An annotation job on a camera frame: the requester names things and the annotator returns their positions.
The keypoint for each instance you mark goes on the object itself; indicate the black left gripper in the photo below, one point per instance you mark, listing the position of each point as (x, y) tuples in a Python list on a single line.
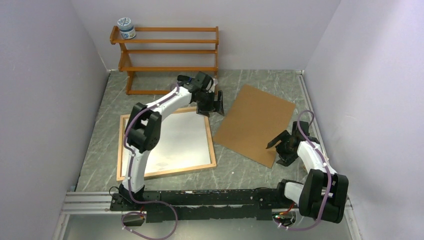
[(210, 108)]

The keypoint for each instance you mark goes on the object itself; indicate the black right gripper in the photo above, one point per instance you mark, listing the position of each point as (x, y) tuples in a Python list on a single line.
[(284, 137)]

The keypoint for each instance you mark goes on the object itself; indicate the brown frame backing board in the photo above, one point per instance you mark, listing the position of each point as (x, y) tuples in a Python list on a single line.
[(254, 119)]

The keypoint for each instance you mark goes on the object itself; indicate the light wooden picture frame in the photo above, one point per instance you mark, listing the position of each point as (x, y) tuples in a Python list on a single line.
[(165, 145)]

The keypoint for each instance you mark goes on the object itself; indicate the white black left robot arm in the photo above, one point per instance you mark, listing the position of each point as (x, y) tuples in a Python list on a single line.
[(168, 135)]

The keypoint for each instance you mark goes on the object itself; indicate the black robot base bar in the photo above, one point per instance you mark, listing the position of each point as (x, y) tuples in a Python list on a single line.
[(156, 206)]

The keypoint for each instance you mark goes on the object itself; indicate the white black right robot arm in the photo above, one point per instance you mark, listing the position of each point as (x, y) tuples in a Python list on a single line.
[(323, 195)]

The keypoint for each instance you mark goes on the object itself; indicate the blue black stapler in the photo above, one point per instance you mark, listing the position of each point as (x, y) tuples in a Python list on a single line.
[(184, 78)]

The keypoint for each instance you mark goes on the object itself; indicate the orange wooden shelf rack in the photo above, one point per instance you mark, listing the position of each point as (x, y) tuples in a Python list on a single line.
[(166, 49)]

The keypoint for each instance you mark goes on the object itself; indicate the white blue lidded jar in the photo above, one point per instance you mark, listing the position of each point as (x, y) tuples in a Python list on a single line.
[(126, 28)]

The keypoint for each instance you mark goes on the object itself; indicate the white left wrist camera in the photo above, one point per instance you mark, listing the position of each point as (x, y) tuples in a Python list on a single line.
[(212, 85)]

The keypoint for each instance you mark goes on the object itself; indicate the aluminium rail frame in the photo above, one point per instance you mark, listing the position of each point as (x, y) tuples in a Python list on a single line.
[(96, 203)]

